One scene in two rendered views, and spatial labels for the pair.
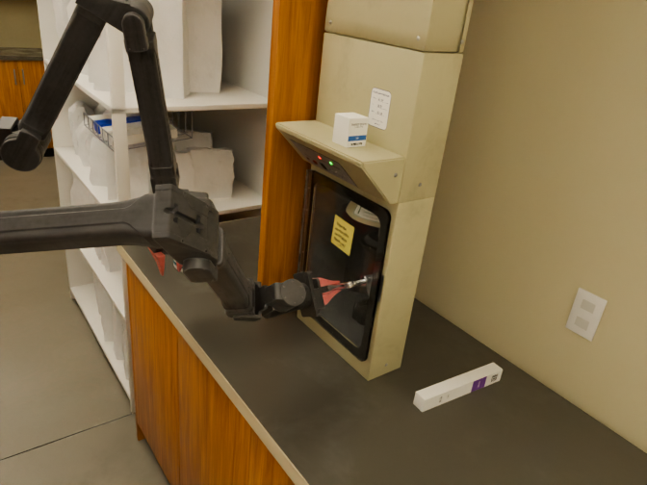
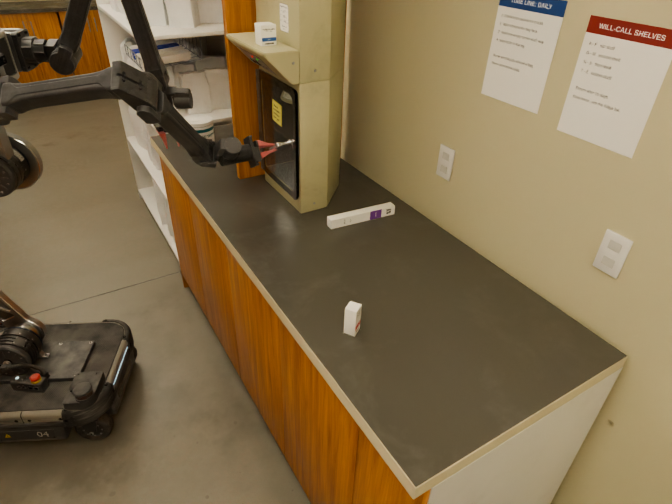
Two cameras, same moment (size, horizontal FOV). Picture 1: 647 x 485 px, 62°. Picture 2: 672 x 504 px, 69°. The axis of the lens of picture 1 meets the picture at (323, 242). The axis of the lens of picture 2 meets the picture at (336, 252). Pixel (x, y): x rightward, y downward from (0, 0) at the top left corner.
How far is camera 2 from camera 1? 65 cm
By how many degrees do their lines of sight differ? 11
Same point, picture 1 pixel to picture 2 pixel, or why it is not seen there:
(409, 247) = (316, 117)
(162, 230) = (115, 85)
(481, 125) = (384, 30)
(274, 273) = not seen: hidden behind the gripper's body
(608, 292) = (456, 144)
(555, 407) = (425, 228)
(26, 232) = (49, 91)
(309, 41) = not seen: outside the picture
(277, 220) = (242, 108)
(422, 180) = (316, 67)
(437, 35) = not seen: outside the picture
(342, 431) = (273, 237)
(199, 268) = (144, 111)
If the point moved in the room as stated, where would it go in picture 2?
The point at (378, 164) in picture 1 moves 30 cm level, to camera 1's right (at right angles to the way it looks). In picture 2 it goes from (277, 55) to (378, 61)
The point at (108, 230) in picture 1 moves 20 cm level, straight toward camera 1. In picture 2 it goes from (89, 87) to (78, 115)
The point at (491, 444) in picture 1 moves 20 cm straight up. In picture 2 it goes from (370, 245) to (374, 192)
